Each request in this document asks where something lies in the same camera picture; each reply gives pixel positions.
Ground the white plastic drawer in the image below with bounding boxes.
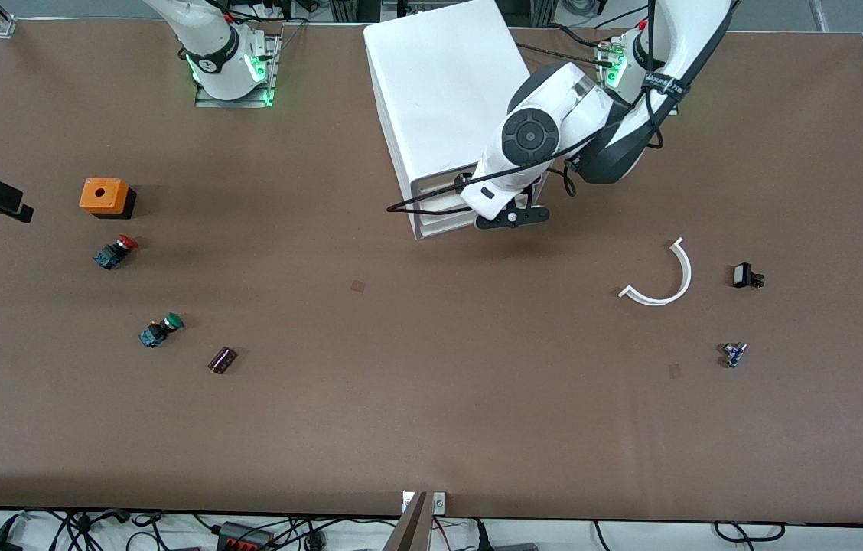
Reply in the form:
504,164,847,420
421,213,480,240
418,196,478,223
416,170,477,203

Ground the white drawer cabinet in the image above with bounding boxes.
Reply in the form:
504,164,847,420
363,0,547,241

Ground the white curved plastic strip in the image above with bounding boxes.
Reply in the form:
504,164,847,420
619,237,693,307

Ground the small black electronic component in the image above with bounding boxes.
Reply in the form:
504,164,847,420
732,262,766,290

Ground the black power strip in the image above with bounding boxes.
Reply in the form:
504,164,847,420
216,521,277,551

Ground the orange button enclosure box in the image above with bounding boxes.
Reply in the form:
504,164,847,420
79,178,137,220

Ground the red push button switch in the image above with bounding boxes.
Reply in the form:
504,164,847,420
93,235,138,271

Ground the black table cable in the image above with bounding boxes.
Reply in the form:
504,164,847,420
514,40,610,67

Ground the black velcro cable strap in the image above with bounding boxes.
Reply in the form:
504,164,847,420
640,75,689,99

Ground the green push button switch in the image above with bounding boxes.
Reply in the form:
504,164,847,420
138,311,185,350

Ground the grey camera support post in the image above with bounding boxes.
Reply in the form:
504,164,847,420
382,491,436,551

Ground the black looped cable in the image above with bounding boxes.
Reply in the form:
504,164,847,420
713,521,786,543

